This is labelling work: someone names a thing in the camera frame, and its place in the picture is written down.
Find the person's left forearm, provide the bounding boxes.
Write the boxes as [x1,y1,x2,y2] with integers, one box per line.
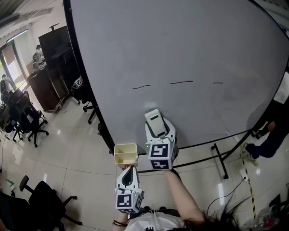
[112,211,130,228]

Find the white power strip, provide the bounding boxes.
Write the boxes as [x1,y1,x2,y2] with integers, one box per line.
[239,168,249,182]

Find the person's white shirt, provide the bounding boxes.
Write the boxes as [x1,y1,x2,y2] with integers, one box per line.
[126,208,188,231]

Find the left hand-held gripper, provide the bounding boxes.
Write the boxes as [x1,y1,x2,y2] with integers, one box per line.
[114,166,145,214]

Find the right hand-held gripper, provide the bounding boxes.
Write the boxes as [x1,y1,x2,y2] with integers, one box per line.
[144,116,179,171]

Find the clear plastic bin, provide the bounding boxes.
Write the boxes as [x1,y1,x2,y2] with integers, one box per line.
[256,205,279,219]

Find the large white board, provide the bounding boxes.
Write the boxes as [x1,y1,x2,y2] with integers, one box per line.
[63,0,289,180]

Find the black screen on stand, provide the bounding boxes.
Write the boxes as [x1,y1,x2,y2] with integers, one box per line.
[37,23,81,105]

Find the person's black trousers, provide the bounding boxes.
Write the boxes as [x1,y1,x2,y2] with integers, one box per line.
[137,206,180,217]

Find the dark wooden cabinet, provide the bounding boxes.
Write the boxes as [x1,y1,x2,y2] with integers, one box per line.
[26,67,63,113]

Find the person's right forearm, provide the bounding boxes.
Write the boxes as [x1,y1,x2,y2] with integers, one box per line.
[162,169,209,224]

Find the black office chair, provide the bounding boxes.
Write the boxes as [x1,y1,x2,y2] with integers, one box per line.
[8,89,29,142]
[19,175,83,226]
[22,105,50,148]
[0,191,30,231]

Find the black power cable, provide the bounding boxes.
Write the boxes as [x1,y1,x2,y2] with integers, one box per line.
[206,180,246,215]

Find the cream plastic holder box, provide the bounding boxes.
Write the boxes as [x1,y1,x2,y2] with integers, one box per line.
[114,143,139,165]

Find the white plastic handheld device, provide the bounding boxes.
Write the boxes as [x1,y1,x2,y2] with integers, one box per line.
[144,108,168,138]

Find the glass entrance door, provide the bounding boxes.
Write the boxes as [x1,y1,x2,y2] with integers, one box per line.
[0,40,29,91]

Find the yellow black floor tape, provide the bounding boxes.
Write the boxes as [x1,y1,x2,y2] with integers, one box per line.
[242,155,257,219]

